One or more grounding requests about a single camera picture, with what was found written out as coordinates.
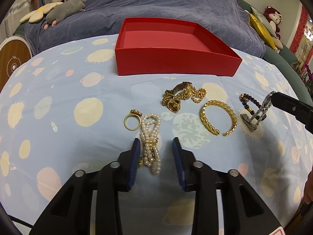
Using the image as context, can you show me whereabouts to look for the gold cuff bangle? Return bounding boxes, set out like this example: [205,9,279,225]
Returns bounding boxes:
[200,100,238,137]

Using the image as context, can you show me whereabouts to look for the grey green pillow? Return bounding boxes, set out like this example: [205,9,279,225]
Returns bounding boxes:
[250,6,277,38]

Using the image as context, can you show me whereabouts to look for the gold yellow pillow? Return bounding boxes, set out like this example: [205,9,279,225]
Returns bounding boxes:
[249,13,278,52]

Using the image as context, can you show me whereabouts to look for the grey plush toy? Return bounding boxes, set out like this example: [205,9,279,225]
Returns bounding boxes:
[43,0,86,30]

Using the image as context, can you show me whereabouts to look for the white lace curtain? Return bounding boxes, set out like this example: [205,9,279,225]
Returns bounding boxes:
[2,0,32,27]

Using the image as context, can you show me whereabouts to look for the red open box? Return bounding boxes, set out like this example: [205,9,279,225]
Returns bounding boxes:
[115,18,242,76]

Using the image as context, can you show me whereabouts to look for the cream flower cushion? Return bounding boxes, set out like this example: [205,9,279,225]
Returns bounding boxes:
[19,2,62,24]

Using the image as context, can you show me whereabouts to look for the right hand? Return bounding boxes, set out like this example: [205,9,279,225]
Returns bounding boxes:
[303,172,313,204]

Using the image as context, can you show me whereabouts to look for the gold ring with top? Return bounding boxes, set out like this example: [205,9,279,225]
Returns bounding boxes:
[123,109,143,131]

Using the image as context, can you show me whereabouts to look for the white pearl bracelet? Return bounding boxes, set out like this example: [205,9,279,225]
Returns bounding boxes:
[138,113,162,176]

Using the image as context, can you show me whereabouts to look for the gold wrist watch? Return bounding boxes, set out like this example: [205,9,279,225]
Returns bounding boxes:
[161,82,195,113]

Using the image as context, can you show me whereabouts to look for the blue grey bed blanket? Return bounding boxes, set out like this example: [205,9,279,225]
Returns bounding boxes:
[24,0,266,57]

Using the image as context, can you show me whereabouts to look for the dark wooden bead bracelet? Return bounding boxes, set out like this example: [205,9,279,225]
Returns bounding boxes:
[239,92,268,123]

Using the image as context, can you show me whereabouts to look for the gold chain necklace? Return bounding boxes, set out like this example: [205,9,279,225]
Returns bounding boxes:
[190,86,208,104]

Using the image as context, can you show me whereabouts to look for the blue planet print cloth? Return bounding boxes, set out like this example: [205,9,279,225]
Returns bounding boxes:
[1,35,312,234]

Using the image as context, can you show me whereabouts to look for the red monkey plush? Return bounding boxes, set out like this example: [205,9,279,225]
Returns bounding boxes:
[264,6,282,39]

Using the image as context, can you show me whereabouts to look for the silver wrist watch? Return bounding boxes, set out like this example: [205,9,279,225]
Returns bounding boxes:
[239,91,275,131]

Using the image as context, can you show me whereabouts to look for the round wooden white device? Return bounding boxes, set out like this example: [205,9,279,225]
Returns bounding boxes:
[0,36,32,90]

